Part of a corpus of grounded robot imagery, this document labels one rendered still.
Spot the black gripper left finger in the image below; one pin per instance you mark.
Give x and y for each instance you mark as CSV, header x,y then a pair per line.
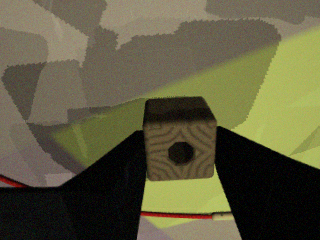
x,y
101,203

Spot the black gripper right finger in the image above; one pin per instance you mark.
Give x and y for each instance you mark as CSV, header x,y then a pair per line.
x,y
271,196

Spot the wooden block with hole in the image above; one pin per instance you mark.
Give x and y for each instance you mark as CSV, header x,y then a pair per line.
x,y
179,138

